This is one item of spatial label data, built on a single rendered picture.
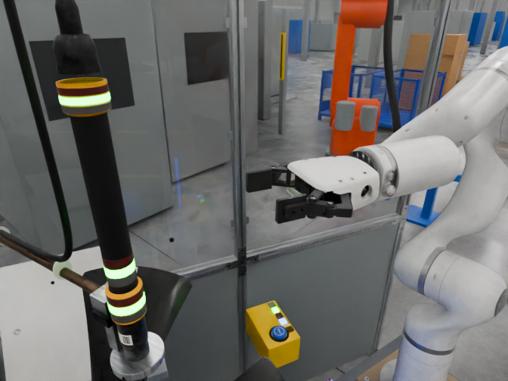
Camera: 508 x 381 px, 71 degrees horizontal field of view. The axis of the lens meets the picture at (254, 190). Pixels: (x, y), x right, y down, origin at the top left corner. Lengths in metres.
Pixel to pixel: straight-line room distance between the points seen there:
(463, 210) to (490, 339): 2.05
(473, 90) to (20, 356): 1.02
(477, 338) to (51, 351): 2.50
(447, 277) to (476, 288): 0.05
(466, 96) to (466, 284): 0.39
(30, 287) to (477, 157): 1.04
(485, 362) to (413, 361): 1.72
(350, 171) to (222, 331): 1.27
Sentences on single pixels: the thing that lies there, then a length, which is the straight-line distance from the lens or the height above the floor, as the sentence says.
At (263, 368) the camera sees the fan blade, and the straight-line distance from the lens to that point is 0.82.
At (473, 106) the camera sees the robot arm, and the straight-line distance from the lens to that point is 0.69.
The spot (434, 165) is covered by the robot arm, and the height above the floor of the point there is 1.67.
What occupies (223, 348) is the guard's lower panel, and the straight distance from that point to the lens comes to 1.74.
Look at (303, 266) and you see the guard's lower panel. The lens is 1.63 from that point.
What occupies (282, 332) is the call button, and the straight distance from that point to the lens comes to 1.05.
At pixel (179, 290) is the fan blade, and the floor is 1.43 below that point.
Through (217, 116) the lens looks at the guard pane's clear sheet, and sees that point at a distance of 1.18.
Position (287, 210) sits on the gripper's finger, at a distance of 0.42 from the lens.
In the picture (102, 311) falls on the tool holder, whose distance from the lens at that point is 0.51.
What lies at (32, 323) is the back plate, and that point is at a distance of 0.96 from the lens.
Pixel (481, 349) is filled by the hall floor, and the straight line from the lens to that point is 2.81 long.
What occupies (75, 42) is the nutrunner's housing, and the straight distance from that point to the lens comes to 0.35.
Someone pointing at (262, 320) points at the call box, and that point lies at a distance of 1.09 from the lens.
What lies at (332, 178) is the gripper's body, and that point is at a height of 1.67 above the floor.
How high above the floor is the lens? 1.86
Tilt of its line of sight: 26 degrees down
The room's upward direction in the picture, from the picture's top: straight up
